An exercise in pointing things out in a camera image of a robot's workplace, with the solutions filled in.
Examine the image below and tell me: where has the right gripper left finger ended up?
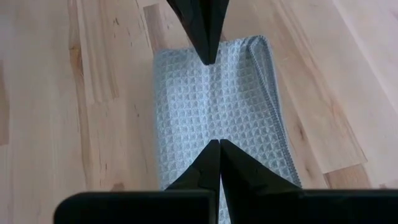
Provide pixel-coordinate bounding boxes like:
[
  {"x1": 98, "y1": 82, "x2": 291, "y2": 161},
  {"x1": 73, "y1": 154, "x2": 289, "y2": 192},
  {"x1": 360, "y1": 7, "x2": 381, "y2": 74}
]
[{"x1": 54, "y1": 139, "x2": 222, "y2": 224}]

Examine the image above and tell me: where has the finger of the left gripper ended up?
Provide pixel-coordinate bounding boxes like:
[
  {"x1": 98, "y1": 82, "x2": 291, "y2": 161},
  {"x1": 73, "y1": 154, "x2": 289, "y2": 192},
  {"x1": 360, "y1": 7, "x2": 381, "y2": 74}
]
[
  {"x1": 165, "y1": 0, "x2": 216, "y2": 66},
  {"x1": 201, "y1": 0, "x2": 231, "y2": 63}
]

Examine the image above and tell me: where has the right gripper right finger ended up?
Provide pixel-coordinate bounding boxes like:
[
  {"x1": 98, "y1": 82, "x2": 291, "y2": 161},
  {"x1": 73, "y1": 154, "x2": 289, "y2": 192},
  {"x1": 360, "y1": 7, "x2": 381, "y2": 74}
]
[{"x1": 220, "y1": 139, "x2": 398, "y2": 224}]

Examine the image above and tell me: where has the grey waffle microfiber towel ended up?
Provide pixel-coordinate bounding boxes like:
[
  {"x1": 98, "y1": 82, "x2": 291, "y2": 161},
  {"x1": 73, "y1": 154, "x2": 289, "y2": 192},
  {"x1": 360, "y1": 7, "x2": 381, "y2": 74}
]
[{"x1": 152, "y1": 35, "x2": 302, "y2": 224}]

